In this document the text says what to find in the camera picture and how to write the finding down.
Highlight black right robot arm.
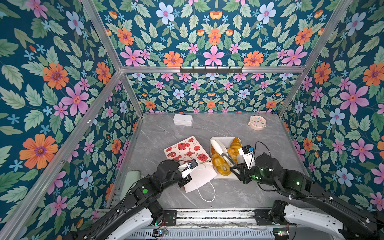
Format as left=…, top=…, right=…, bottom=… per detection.
left=231, top=153, right=384, bottom=240

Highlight white rectangular tray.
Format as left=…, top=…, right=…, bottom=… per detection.
left=210, top=137, right=244, bottom=180

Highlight metal tongs white tips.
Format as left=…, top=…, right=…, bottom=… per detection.
left=211, top=140, right=237, bottom=167

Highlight black hook rail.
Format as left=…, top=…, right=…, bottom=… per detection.
left=179, top=66, right=243, bottom=75

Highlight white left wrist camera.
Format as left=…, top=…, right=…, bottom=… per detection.
left=178, top=160, right=199, bottom=178

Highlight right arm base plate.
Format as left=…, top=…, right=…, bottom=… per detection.
left=253, top=209, right=298, bottom=226

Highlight long twisted bread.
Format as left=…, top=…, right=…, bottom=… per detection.
left=228, top=138, right=242, bottom=158

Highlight pale green box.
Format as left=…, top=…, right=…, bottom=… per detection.
left=119, top=171, right=141, bottom=201

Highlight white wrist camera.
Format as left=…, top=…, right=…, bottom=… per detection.
left=239, top=145, right=254, bottom=169
left=178, top=160, right=199, bottom=178

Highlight yellow round bun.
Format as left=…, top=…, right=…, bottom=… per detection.
left=211, top=153, right=226, bottom=167

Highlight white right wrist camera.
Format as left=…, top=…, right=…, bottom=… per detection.
left=239, top=145, right=254, bottom=169

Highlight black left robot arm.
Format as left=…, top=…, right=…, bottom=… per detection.
left=63, top=160, right=199, bottom=240

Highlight white plastic box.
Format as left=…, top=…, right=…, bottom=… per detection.
left=173, top=114, right=193, bottom=126

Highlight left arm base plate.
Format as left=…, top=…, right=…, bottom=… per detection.
left=155, top=210, right=178, bottom=227

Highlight pink alarm clock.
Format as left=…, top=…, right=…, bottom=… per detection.
left=248, top=116, right=267, bottom=131

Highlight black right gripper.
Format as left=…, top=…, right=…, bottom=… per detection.
left=227, top=161, right=278, bottom=189

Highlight red white paper bag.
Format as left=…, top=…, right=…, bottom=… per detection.
left=163, top=136, right=217, bottom=193

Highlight glazed yellow donut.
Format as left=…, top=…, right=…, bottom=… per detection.
left=217, top=163, right=231, bottom=177

